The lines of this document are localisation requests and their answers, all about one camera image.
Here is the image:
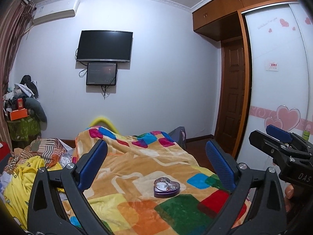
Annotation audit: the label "purple heart-shaped jewelry box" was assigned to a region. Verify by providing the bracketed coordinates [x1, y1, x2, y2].
[153, 177, 180, 198]

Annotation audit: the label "person's right hand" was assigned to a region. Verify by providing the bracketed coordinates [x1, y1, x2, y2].
[284, 184, 294, 213]

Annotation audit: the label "yellow cloth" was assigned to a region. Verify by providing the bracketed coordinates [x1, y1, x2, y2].
[3, 155, 63, 230]

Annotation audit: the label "white wardrobe sliding door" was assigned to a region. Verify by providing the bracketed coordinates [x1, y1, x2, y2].
[238, 2, 312, 169]

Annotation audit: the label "brown wooden door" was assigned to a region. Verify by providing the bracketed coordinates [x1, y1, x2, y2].
[214, 37, 245, 158]

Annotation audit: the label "striped patterned bedding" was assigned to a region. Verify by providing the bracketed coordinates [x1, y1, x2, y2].
[4, 137, 74, 174]

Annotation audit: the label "grey bag behind bed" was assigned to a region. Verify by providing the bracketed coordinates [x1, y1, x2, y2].
[168, 126, 186, 150]

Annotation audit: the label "pile of clothes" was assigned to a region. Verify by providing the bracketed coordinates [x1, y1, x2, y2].
[3, 75, 47, 148]

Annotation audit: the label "orange box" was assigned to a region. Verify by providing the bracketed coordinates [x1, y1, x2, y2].
[10, 108, 28, 121]

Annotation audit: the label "colourful patchwork fleece blanket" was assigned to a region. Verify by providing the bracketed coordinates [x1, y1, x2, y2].
[74, 126, 229, 234]

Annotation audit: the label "yellow pillow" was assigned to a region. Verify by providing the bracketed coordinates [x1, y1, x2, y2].
[89, 116, 119, 134]

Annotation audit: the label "wooden overhead cabinet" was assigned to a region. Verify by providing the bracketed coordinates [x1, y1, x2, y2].
[192, 0, 295, 41]

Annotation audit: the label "brown striped curtain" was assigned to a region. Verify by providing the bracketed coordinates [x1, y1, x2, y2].
[0, 0, 36, 150]

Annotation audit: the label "white air conditioner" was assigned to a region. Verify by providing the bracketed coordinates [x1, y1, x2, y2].
[33, 0, 80, 25]

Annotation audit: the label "black monitor cables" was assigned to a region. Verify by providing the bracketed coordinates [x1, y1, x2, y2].
[100, 85, 111, 100]

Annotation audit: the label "small dark wall monitor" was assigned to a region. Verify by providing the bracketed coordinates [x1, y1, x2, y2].
[86, 63, 117, 86]

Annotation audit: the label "black wall television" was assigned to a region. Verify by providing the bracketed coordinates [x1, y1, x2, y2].
[76, 30, 133, 63]

